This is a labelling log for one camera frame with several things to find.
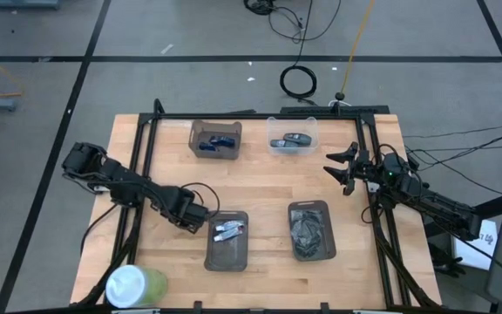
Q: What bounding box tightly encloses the dark translucent plastic bin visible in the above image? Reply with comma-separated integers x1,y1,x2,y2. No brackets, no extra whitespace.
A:
287,200,337,263
203,210,250,272

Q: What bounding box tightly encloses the dark grey roll-on deodorant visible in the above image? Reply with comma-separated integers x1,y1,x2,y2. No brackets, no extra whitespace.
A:
282,132,314,147

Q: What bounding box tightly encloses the green canister with white lid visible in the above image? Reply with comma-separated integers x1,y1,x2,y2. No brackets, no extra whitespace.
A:
105,263,169,310

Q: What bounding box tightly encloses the black grey gadget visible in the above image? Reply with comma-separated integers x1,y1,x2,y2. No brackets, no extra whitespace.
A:
269,138,301,150

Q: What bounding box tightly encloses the white printed box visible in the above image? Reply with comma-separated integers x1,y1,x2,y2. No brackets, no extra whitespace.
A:
450,219,499,271

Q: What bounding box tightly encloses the small black round stand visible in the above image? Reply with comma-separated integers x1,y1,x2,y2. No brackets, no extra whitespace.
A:
328,91,352,108

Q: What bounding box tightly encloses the clear plastic bin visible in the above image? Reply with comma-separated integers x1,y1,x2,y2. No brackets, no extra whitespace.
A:
266,115,321,157

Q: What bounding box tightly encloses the tangled black cable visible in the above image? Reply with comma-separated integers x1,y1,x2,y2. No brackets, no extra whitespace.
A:
242,0,343,44

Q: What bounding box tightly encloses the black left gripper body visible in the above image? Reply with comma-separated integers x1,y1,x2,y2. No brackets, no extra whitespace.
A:
159,186,212,235

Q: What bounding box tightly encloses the black floor cable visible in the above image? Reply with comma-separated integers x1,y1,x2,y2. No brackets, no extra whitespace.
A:
403,123,502,140

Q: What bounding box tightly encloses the dark bin with handle cutout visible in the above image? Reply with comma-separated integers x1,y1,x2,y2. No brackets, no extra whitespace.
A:
188,119,243,160

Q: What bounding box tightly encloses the yellow cable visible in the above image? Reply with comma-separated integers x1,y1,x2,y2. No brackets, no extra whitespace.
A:
340,0,377,95

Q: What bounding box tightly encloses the black item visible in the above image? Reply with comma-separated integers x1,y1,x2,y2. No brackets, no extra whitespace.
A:
290,208,325,259

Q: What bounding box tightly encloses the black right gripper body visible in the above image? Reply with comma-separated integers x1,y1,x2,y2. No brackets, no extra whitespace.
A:
351,150,382,195

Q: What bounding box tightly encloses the black equipment foot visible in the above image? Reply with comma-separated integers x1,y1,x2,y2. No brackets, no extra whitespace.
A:
429,243,468,278

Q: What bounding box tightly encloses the coiled black cable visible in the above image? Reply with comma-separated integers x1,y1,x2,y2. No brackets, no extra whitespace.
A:
279,0,318,106

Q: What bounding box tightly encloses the black metal table frame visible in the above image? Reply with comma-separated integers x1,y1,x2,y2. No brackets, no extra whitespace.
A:
71,98,443,314

